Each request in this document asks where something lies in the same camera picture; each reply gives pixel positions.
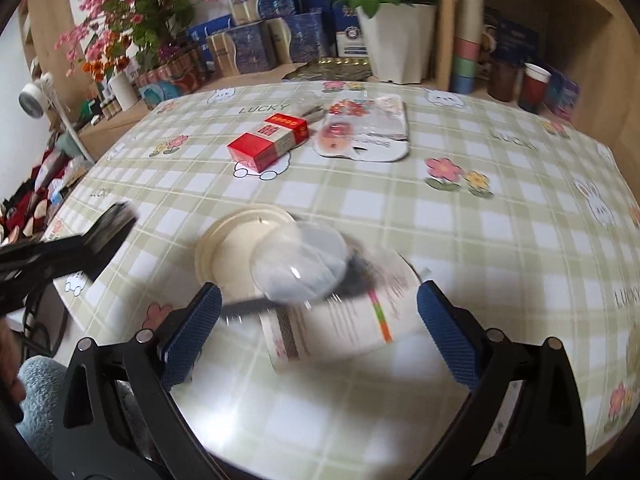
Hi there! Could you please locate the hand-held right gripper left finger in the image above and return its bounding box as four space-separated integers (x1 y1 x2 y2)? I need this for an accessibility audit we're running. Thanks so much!
52 282 223 480

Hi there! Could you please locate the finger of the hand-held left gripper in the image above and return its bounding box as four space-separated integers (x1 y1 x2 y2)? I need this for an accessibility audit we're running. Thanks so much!
82 201 138 283

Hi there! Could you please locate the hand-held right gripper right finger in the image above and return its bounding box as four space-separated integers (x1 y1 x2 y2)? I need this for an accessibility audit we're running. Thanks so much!
417 280 586 480

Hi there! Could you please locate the white paper booklet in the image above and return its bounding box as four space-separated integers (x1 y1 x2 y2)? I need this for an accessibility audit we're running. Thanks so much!
260 250 433 373

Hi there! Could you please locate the translucent grey round lid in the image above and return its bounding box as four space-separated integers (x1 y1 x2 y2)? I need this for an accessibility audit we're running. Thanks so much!
251 222 351 303

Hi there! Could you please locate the white flower printed pouch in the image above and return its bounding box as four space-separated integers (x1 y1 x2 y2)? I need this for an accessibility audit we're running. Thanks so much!
312 95 411 162

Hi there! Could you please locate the red checked blanket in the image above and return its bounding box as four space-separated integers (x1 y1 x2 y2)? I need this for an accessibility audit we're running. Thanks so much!
0 145 76 246

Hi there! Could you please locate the green checked rabbit tablecloth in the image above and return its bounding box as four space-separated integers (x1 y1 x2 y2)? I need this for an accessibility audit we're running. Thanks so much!
42 80 640 480

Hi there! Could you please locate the orange flowers white vase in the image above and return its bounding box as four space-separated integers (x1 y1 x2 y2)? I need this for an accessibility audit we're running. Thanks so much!
80 40 141 111

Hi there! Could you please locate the white standing fan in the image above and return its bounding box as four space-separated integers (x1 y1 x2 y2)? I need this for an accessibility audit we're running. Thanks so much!
19 72 96 161

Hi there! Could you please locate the floral box with teal plates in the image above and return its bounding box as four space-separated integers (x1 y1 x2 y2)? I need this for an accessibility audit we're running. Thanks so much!
135 50 211 111

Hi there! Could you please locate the red cardboard pack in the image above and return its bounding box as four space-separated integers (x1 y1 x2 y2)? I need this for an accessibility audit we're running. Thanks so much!
226 112 310 173

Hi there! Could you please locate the flat dark blue box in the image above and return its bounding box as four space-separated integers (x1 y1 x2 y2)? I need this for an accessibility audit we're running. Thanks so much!
187 15 233 48

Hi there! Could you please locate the small clear plastic film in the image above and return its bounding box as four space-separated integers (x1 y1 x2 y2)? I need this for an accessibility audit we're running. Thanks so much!
290 92 326 123

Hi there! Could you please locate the brown cup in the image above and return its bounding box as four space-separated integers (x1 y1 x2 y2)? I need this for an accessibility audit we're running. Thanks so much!
486 57 521 103

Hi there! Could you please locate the red paper cup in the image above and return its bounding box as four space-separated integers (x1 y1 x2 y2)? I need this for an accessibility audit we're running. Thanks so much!
517 62 552 115

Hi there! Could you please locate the small blue purple box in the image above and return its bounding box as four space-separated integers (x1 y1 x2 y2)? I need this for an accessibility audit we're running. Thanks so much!
545 65 582 121

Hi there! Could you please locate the stack of coloured paper cups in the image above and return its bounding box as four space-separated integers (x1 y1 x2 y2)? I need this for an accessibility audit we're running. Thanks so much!
450 0 486 95

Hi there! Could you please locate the red rose plant white pot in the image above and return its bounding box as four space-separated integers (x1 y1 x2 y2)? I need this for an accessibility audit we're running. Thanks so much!
305 0 441 85

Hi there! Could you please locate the dark blue printed packet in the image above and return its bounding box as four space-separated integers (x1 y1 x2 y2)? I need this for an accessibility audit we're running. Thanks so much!
482 7 541 68

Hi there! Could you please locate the blue white emblem box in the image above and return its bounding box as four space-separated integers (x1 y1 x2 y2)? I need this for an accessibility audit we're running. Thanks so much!
332 2 371 58

